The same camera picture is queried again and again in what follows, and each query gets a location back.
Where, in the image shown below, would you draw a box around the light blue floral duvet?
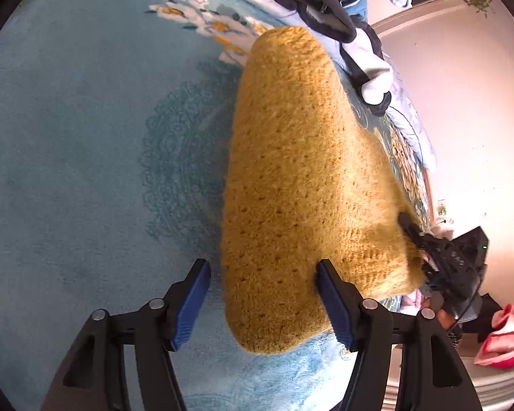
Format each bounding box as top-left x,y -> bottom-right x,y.
326,47 -> 437,170

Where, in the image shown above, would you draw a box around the wooden bed frame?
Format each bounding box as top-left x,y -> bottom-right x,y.
422,167 -> 438,224

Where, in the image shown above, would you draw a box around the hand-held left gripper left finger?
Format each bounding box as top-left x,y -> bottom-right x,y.
43,259 -> 212,411

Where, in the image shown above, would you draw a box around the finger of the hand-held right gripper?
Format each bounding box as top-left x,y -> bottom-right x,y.
397,212 -> 433,254

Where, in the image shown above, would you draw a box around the hanging green plant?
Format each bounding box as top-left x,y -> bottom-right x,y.
463,0 -> 494,19

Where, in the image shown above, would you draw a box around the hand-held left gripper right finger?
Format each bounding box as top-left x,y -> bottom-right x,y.
316,259 -> 485,411

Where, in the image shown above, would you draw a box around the pink towel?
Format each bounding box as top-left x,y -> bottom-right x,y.
473,304 -> 514,370

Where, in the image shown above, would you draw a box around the yellow knit sweater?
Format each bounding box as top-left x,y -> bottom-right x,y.
220,26 -> 429,355

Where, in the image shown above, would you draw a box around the teal floral bedsheet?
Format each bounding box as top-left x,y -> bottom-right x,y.
0,0 -> 434,411

